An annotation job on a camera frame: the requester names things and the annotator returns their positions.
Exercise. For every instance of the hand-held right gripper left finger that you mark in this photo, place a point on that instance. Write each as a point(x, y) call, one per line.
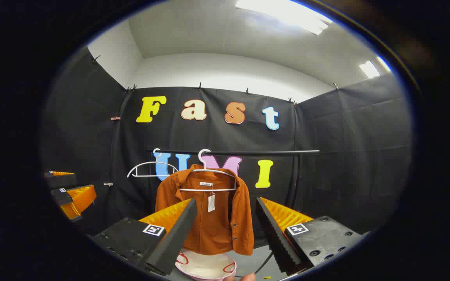
point(170, 242)

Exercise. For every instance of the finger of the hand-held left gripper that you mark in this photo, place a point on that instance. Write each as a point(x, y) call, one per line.
point(61, 180)
point(61, 195)

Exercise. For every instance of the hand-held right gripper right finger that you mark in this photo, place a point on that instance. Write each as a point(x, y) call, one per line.
point(277, 242)

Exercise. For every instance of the white laundry hamper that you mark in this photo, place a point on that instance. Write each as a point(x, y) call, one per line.
point(205, 265)

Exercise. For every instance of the white plastic hanger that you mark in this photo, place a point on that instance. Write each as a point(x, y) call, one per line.
point(193, 190)
point(157, 160)

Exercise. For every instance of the black backdrop cloth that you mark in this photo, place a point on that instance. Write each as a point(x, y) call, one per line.
point(326, 156)

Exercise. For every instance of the small ceiling light panel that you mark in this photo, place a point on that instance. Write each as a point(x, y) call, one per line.
point(369, 69)

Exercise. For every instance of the large ceiling light panel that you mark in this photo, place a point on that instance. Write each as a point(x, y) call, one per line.
point(283, 11)

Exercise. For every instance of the black clothes rail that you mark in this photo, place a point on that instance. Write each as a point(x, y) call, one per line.
point(248, 152)

